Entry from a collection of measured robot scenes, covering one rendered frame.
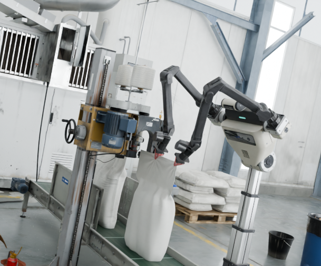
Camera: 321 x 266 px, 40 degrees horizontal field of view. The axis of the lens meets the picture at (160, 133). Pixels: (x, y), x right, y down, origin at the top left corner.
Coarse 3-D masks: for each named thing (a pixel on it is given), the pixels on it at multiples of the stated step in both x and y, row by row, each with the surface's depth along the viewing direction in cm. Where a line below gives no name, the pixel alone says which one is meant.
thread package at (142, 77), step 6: (138, 66) 310; (144, 66) 309; (132, 72) 314; (138, 72) 310; (144, 72) 309; (150, 72) 311; (132, 78) 312; (138, 78) 309; (144, 78) 309; (150, 78) 311; (132, 84) 312; (138, 84) 309; (144, 84) 310; (150, 84) 312
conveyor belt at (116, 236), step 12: (48, 192) 445; (96, 228) 356; (120, 228) 369; (108, 240) 331; (120, 240) 337; (132, 252) 315; (144, 264) 295; (156, 264) 300; (168, 264) 304; (180, 264) 309
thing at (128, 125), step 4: (120, 120) 302; (124, 120) 300; (128, 120) 298; (132, 120) 302; (136, 120) 306; (120, 124) 302; (124, 124) 300; (128, 124) 299; (132, 124) 303; (136, 124) 307; (120, 128) 302; (124, 128) 300; (128, 128) 300; (132, 128) 304; (124, 132) 305; (132, 132) 305
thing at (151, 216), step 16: (144, 160) 333; (160, 160) 316; (144, 176) 330; (160, 176) 313; (144, 192) 317; (160, 192) 306; (144, 208) 311; (160, 208) 300; (128, 224) 326; (144, 224) 308; (160, 224) 300; (128, 240) 324; (144, 240) 306; (160, 240) 301; (144, 256) 306; (160, 256) 304
